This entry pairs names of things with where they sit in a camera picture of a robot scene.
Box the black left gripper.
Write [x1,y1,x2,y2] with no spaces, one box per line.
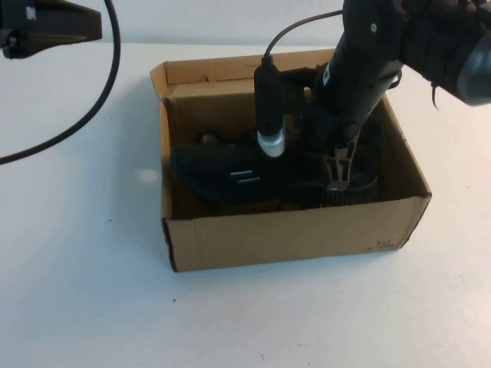
[0,0,104,61]

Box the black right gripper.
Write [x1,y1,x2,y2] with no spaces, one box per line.
[317,38,404,192]

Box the black sneaker white tongue label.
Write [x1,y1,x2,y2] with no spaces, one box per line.
[170,142,381,210]
[195,128,256,149]

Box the brown cardboard shoe box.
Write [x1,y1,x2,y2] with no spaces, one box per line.
[150,48,433,273]

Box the black zip tie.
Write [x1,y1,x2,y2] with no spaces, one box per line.
[428,80,441,111]

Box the thick black left camera cable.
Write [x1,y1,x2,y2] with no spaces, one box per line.
[0,0,122,166]

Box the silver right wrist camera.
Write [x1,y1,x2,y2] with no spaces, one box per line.
[256,128,285,159]

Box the black right camera bracket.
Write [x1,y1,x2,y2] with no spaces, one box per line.
[252,55,284,135]

